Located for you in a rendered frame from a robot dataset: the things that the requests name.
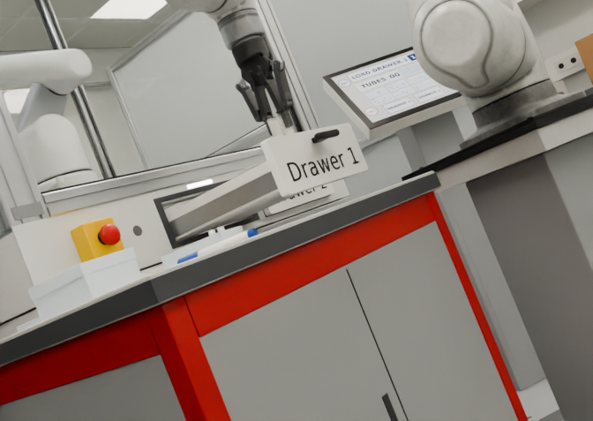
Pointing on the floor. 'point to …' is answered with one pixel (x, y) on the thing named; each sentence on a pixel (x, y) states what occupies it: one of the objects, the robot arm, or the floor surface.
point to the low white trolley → (280, 331)
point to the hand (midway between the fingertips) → (281, 131)
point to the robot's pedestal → (544, 244)
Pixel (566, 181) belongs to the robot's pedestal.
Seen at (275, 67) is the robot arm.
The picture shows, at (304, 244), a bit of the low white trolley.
